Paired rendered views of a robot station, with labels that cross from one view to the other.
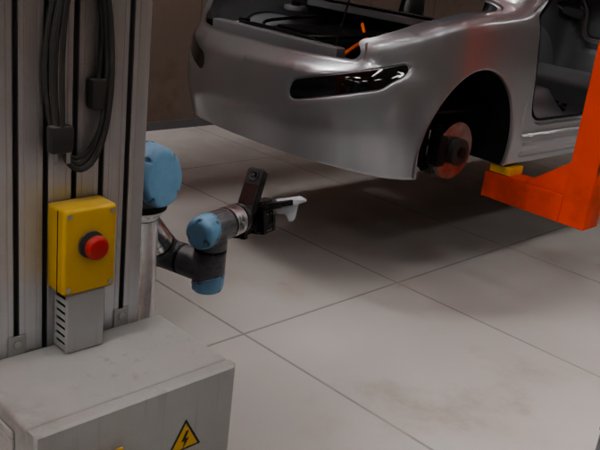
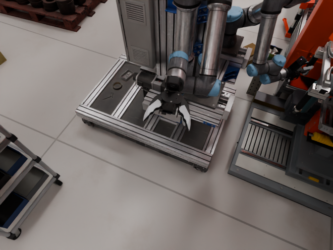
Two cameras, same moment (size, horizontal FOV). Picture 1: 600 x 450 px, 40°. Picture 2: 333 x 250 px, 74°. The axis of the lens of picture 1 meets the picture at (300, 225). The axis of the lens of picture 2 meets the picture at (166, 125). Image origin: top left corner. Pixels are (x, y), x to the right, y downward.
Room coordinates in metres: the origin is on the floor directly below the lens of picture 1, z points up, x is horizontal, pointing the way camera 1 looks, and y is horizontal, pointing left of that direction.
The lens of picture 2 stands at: (2.37, -0.07, 1.83)
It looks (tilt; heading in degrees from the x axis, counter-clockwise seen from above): 57 degrees down; 161
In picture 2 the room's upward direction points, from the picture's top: straight up
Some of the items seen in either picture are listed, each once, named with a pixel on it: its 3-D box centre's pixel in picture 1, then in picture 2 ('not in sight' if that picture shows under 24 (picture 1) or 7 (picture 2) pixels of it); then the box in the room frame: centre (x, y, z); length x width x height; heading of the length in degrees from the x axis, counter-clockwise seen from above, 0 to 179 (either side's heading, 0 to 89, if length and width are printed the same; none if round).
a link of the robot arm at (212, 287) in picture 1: (203, 266); (181, 84); (1.75, 0.21, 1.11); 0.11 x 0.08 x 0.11; 61
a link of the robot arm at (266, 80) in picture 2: not in sight; (270, 77); (1.62, 0.89, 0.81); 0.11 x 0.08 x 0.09; 90
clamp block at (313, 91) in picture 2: not in sight; (319, 91); (1.88, 0.97, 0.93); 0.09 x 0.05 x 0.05; 45
